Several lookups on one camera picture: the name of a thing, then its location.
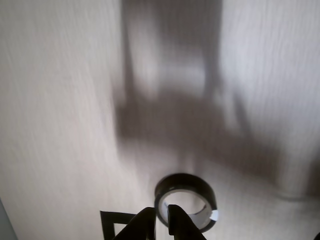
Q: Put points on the black square outline target marking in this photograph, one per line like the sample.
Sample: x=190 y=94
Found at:
x=107 y=225

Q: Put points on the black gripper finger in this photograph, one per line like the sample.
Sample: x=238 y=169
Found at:
x=178 y=222
x=143 y=225

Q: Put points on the black tape roll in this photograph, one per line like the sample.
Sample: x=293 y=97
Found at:
x=200 y=191

